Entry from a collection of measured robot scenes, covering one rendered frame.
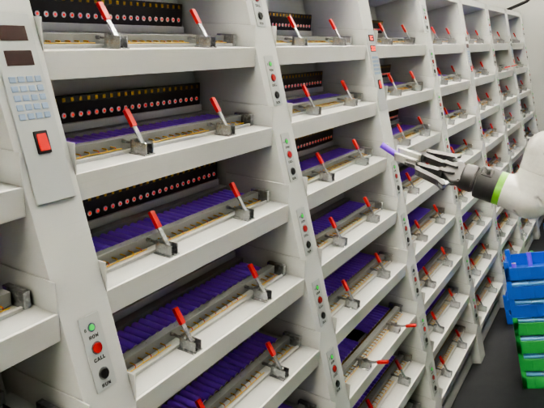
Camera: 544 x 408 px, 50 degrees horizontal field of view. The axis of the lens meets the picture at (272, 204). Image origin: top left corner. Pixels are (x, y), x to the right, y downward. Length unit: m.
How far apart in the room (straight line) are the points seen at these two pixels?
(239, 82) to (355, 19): 0.72
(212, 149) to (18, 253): 0.47
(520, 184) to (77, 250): 1.13
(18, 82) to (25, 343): 0.37
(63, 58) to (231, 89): 0.58
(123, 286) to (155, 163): 0.24
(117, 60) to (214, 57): 0.28
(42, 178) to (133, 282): 0.24
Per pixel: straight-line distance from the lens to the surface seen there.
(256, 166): 1.47
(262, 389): 1.39
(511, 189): 1.64
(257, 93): 1.44
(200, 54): 1.26
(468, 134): 3.42
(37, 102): 0.94
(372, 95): 2.05
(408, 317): 2.17
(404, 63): 2.75
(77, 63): 1.02
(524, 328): 2.68
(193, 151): 1.18
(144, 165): 1.07
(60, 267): 0.93
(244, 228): 1.28
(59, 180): 0.94
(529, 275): 2.60
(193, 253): 1.14
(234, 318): 1.28
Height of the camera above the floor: 1.33
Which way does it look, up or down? 8 degrees down
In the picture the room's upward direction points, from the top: 12 degrees counter-clockwise
